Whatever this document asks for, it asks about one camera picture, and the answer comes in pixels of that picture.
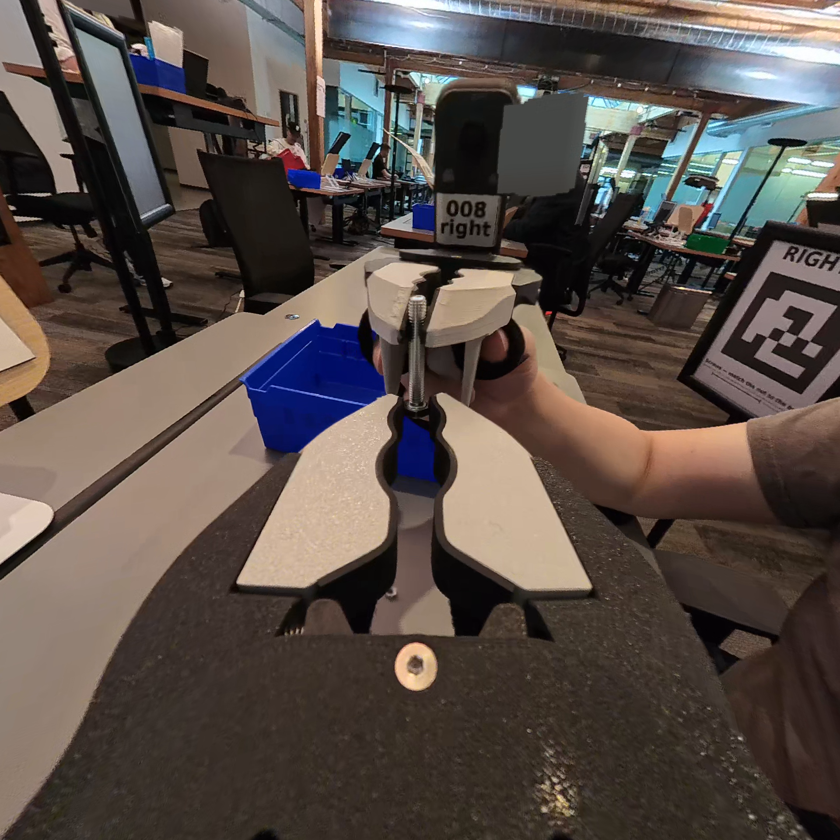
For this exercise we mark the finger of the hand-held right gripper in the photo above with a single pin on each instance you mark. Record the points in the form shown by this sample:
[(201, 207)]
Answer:
[(472, 305), (387, 302)]

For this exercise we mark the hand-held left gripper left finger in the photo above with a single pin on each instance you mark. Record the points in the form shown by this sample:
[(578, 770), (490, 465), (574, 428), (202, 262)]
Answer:
[(321, 518)]

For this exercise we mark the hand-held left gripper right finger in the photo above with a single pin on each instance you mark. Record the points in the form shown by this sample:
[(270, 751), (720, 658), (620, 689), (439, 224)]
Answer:
[(505, 525)]

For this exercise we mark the short silver bolt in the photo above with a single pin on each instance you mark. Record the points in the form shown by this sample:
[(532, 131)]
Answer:
[(417, 354)]

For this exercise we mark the blue plastic bin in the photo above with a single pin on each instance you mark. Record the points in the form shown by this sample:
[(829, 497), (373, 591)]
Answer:
[(295, 394)]

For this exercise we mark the person's right forearm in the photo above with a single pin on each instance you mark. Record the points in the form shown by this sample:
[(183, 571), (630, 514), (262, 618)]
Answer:
[(656, 459)]

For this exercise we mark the person's right hand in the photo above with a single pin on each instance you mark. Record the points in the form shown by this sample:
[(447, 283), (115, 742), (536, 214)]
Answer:
[(505, 397)]

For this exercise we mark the blue storage bin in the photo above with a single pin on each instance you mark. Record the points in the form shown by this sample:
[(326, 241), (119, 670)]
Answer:
[(305, 178), (423, 220), (161, 75)]

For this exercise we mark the wooden top desk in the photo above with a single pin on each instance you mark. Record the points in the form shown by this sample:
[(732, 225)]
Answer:
[(656, 241), (197, 105), (328, 192), (394, 229)]

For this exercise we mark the black mesh office chair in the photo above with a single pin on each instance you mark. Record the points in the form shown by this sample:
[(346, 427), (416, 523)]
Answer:
[(256, 216)]

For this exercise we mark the grey trash bin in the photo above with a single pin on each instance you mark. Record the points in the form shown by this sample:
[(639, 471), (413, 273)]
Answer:
[(679, 307)]

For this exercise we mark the green storage bin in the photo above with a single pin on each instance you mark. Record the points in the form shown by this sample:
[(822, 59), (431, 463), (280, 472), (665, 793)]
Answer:
[(707, 244)]

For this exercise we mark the person's grey t-shirt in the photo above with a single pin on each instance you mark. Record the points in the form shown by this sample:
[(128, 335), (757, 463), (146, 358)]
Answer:
[(800, 459)]

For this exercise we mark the framed marker sign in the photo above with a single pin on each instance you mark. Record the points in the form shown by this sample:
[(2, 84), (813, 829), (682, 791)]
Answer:
[(781, 328)]

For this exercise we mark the black easel with screen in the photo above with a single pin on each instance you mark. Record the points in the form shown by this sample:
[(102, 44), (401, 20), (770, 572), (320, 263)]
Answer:
[(118, 131)]

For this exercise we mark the black floor lamp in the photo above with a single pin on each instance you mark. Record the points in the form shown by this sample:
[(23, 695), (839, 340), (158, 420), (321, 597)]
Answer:
[(786, 143)]

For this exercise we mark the brown wooden beam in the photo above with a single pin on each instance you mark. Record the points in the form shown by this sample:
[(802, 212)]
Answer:
[(19, 262)]

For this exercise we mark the wooden support post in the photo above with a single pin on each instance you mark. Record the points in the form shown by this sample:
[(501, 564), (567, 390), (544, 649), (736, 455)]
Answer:
[(315, 65)]

